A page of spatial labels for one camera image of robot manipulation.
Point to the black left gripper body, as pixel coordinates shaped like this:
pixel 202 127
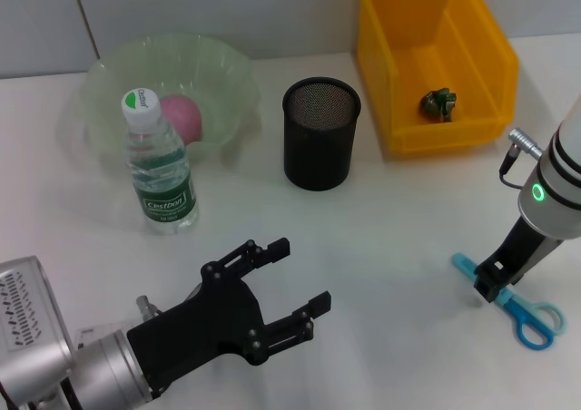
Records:
pixel 209 319

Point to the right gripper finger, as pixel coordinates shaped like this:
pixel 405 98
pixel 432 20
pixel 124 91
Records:
pixel 490 285

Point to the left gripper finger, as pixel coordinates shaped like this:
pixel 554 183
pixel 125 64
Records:
pixel 295 324
pixel 254 256

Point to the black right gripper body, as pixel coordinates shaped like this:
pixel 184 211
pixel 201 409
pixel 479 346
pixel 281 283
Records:
pixel 522 246

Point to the blue safety scissors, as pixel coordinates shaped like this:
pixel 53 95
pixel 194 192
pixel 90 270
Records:
pixel 510 303

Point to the clear green-label water bottle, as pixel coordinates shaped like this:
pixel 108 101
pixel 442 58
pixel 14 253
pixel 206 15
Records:
pixel 165 192

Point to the pink toy peach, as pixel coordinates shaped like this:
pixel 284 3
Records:
pixel 184 120

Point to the green plastic wrapper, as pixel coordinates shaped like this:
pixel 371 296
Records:
pixel 438 106

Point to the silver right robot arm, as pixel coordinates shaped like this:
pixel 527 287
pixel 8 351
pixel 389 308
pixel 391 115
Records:
pixel 558 192

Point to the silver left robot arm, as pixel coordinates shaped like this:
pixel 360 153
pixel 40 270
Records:
pixel 100 369

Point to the black mesh pen cup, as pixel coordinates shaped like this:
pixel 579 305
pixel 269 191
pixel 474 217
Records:
pixel 318 156

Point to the translucent green fruit bowl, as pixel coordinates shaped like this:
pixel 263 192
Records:
pixel 213 74

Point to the yellow plastic storage bin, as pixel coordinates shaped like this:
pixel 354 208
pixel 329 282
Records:
pixel 381 65

